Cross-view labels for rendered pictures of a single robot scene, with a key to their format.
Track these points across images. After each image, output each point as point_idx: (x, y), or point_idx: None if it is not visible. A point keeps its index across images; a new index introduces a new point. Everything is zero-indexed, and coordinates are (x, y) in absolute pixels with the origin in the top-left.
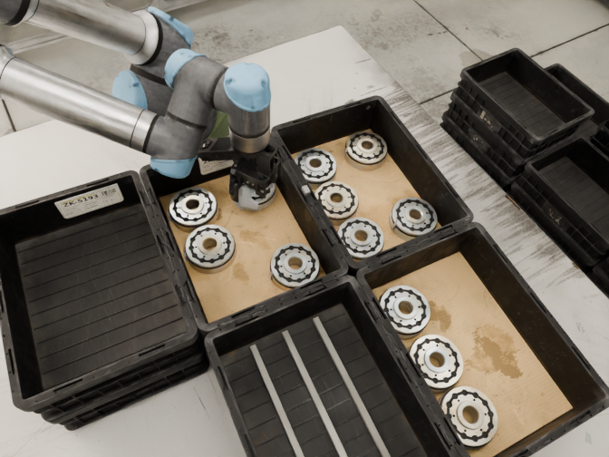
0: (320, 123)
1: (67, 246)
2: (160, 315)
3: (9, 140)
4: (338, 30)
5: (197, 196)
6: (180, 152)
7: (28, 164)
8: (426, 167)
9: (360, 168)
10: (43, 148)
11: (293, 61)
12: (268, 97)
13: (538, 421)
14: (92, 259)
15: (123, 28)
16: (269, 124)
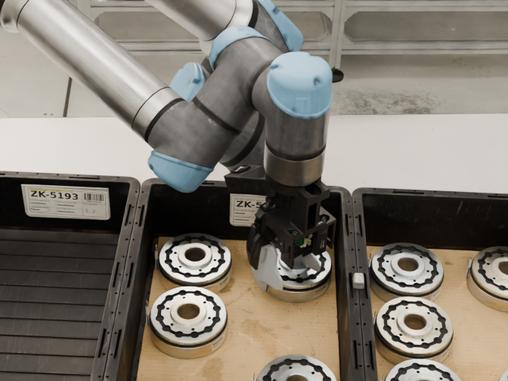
0: (439, 209)
1: (11, 252)
2: (73, 379)
3: (26, 125)
4: None
5: (206, 246)
6: (188, 152)
7: (31, 159)
8: None
9: (484, 301)
10: (60, 146)
11: (472, 140)
12: (322, 104)
13: None
14: (31, 279)
15: (203, 1)
16: (320, 150)
